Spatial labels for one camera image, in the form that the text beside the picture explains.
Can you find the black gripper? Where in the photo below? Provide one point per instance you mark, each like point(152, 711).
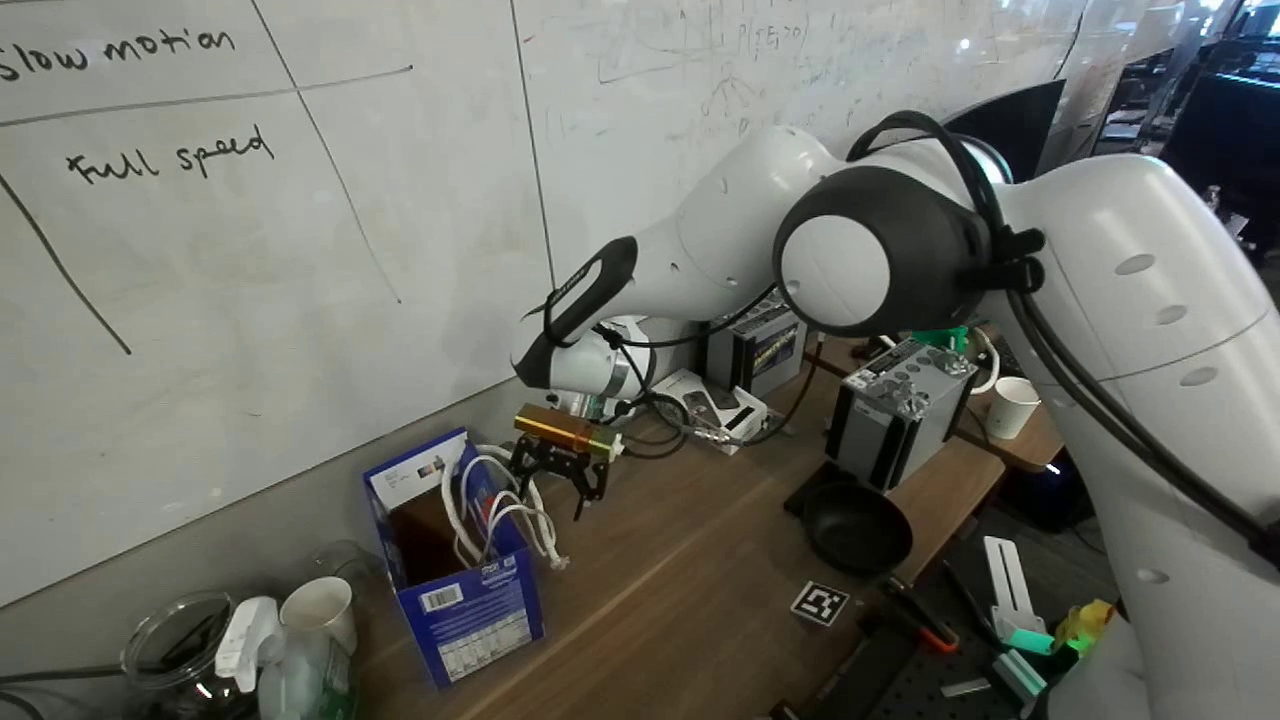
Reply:
point(568, 461)

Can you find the blue cardboard box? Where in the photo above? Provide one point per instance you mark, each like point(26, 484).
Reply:
point(474, 627)

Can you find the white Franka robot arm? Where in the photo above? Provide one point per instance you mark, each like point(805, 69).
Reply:
point(1163, 346)

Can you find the white phone box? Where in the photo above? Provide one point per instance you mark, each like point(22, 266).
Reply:
point(712, 404)

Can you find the large grey battery box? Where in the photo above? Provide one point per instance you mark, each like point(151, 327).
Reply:
point(903, 412)

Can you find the white plastic cup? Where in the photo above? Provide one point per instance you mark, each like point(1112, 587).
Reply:
point(323, 611)

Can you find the black white fiducial marker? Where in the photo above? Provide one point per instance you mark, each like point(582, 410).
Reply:
point(820, 604)

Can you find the black frying pan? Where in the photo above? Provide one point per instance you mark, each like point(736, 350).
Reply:
point(853, 525)

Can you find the clear spray bottle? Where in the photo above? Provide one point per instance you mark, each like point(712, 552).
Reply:
point(300, 683)

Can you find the green plastic clip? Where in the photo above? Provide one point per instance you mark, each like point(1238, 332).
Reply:
point(948, 338)

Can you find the black rubber mat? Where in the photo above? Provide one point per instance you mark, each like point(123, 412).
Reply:
point(965, 666)

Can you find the white paper cup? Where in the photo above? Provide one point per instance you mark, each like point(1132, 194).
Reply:
point(1008, 404)

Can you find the white bar tool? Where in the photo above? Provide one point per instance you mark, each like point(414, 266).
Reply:
point(1014, 582)

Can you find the teal plastic tool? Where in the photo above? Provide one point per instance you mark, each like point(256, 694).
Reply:
point(1030, 662)

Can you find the yellow green plastic item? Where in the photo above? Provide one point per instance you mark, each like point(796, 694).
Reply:
point(1087, 627)

